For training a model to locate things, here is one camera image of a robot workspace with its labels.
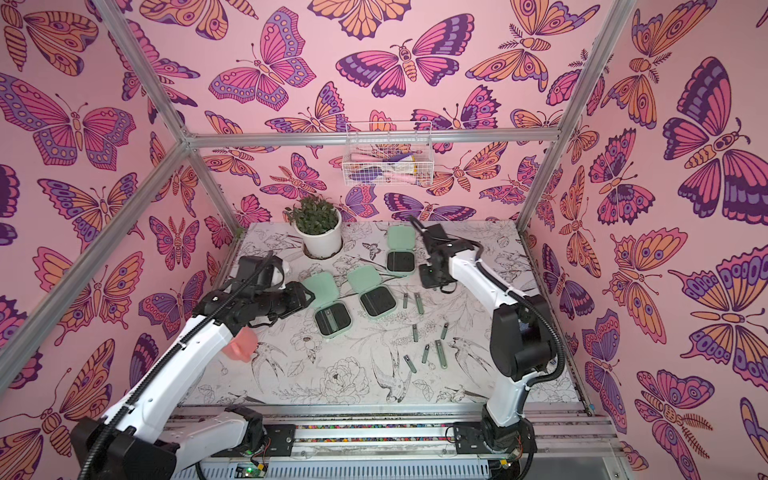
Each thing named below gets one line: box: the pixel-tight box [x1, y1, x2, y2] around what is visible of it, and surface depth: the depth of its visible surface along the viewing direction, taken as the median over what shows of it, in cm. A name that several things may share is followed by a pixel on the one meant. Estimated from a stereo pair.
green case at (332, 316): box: [302, 272, 352, 340], surface depth 97 cm
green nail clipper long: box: [435, 340, 448, 369], surface depth 89 cm
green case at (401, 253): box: [386, 225, 416, 275], surface depth 113 cm
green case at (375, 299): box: [347, 264, 397, 317], surface depth 102 cm
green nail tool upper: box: [414, 292, 425, 315], surface depth 99 cm
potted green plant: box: [288, 194, 343, 260], surface depth 103 cm
